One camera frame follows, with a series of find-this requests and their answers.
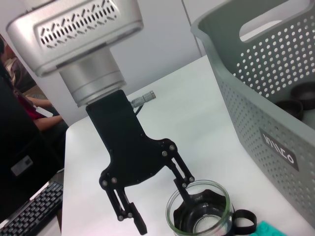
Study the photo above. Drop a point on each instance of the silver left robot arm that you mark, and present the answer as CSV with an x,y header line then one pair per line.
x,y
93,81

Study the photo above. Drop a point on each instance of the black computer monitor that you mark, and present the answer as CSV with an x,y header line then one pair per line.
x,y
19,147

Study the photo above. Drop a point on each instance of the teal toy brick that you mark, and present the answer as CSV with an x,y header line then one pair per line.
x,y
267,229

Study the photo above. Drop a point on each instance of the person in red shirt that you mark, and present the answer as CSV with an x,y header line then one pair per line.
x,y
29,110

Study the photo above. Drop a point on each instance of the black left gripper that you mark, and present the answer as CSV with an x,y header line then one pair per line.
x,y
123,137

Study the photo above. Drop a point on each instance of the black keyboard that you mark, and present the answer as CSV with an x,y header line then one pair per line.
x,y
29,214

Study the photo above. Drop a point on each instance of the grey perforated storage basket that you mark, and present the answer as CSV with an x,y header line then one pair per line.
x,y
214,49

